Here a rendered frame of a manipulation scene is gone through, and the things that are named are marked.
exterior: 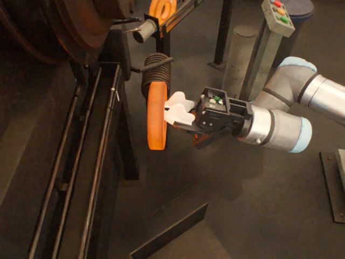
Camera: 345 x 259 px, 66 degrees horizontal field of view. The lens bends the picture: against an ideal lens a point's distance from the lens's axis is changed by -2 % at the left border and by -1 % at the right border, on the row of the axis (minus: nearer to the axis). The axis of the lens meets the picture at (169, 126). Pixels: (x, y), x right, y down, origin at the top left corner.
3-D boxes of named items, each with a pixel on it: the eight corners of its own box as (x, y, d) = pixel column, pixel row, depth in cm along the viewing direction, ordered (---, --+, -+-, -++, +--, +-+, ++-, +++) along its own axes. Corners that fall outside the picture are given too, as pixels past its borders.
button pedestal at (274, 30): (242, 109, 173) (270, 22, 124) (237, 83, 187) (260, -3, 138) (267, 110, 173) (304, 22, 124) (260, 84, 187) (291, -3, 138)
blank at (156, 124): (144, 123, 52) (161, 124, 51) (151, 67, 60) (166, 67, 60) (150, 161, 64) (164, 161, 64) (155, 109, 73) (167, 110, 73)
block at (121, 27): (103, 81, 108) (89, 28, 89) (107, 68, 112) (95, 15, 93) (130, 82, 107) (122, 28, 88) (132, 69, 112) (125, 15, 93)
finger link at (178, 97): (159, 82, 58) (199, 91, 60) (153, 100, 63) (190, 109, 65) (158, 93, 56) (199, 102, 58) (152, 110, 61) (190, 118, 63)
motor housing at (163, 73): (147, 151, 153) (138, 82, 111) (150, 121, 167) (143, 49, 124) (170, 152, 153) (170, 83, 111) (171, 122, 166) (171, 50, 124)
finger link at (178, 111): (158, 93, 56) (199, 102, 58) (152, 110, 61) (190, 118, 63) (157, 103, 55) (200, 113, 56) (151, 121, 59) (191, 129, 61)
